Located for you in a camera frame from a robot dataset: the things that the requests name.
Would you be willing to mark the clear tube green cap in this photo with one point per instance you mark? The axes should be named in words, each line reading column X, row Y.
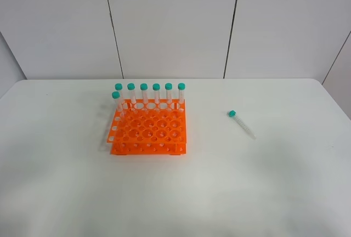
column 233, row 115

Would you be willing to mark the rack tube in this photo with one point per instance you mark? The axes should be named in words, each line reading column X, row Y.
column 144, row 92
column 131, row 88
column 119, row 90
column 156, row 89
column 181, row 90
column 168, row 87
column 119, row 103

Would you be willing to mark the orange test tube rack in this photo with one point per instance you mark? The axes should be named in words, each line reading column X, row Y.
column 149, row 131

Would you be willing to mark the rack tube front left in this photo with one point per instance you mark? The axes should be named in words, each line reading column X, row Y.
column 119, row 103

